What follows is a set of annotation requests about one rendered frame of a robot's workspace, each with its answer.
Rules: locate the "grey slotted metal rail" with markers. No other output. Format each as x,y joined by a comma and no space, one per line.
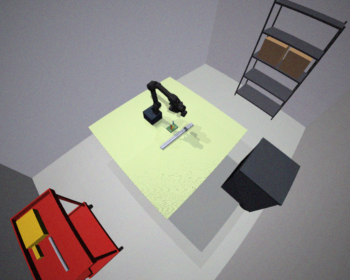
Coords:
176,136

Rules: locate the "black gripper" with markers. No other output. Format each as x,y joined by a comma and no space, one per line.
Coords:
176,111

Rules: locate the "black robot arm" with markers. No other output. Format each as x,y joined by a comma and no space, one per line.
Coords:
173,99

